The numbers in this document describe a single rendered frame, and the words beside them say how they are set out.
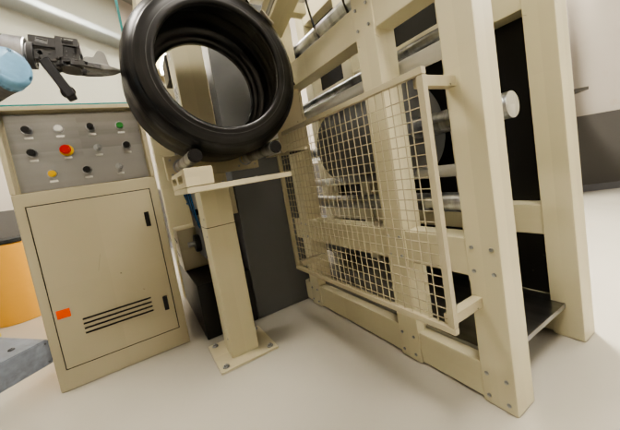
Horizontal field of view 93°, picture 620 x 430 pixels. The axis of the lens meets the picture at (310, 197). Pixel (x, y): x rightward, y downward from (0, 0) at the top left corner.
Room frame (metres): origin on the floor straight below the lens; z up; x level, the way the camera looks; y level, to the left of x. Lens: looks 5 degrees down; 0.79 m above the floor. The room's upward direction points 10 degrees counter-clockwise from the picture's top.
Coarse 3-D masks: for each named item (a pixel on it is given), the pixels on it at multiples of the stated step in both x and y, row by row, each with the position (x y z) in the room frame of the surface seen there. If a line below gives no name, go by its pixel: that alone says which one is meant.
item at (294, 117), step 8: (296, 96) 1.49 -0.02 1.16; (296, 104) 1.48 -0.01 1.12; (296, 112) 1.48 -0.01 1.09; (288, 120) 1.45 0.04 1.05; (296, 120) 1.48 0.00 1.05; (280, 128) 1.43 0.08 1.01; (280, 136) 1.43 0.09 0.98; (288, 136) 1.45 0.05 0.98; (296, 136) 1.47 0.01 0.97; (304, 136) 1.49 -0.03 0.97; (280, 144) 1.42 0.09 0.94; (288, 144) 1.44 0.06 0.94; (304, 144) 1.49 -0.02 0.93; (280, 152) 1.47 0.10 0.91; (288, 152) 1.65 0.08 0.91; (296, 152) 1.59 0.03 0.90
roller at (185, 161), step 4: (188, 152) 0.93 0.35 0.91; (192, 152) 0.93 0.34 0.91; (196, 152) 0.94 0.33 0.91; (200, 152) 0.95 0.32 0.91; (184, 156) 1.01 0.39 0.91; (188, 156) 0.93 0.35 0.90; (192, 156) 0.93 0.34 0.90; (196, 156) 0.94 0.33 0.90; (200, 156) 0.95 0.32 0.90; (180, 160) 1.09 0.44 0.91; (184, 160) 1.00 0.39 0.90; (188, 160) 0.94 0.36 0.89; (192, 160) 0.93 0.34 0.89; (196, 160) 0.94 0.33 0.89; (200, 160) 0.95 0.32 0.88; (176, 164) 1.18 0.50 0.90; (180, 164) 1.10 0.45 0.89; (184, 164) 1.04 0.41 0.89; (188, 164) 1.00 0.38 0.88; (192, 164) 0.99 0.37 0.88; (176, 168) 1.20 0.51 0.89; (180, 168) 1.14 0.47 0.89; (184, 168) 1.11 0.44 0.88
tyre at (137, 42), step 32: (160, 0) 0.93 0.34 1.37; (192, 0) 0.97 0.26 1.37; (224, 0) 1.03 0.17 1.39; (128, 32) 0.90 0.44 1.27; (160, 32) 1.17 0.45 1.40; (192, 32) 1.24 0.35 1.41; (224, 32) 1.28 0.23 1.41; (256, 32) 1.21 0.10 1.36; (128, 64) 0.89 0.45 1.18; (256, 64) 1.34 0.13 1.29; (288, 64) 1.14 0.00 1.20; (128, 96) 0.95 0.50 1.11; (160, 96) 0.90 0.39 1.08; (256, 96) 1.35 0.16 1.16; (288, 96) 1.12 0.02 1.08; (160, 128) 0.94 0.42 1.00; (192, 128) 0.94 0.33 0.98; (224, 128) 0.99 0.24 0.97; (256, 128) 1.05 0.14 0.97; (224, 160) 1.16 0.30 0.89
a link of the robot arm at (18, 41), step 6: (0, 36) 0.81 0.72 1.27; (6, 36) 0.81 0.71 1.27; (12, 36) 0.82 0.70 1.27; (18, 36) 0.83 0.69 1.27; (0, 42) 0.80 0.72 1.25; (6, 42) 0.81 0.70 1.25; (12, 42) 0.81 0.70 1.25; (18, 42) 0.82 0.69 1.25; (24, 42) 0.84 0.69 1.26; (12, 48) 0.81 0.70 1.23; (18, 48) 0.82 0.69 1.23; (24, 48) 0.83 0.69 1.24; (24, 54) 0.83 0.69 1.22
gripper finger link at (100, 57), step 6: (96, 54) 0.92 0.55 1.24; (102, 54) 0.93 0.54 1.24; (84, 60) 0.90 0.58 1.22; (90, 60) 0.91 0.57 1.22; (96, 60) 0.92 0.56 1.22; (102, 60) 0.93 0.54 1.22; (102, 66) 0.92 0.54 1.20; (108, 66) 0.93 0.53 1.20; (102, 72) 0.94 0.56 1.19; (108, 72) 0.94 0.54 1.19; (114, 72) 0.95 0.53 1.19
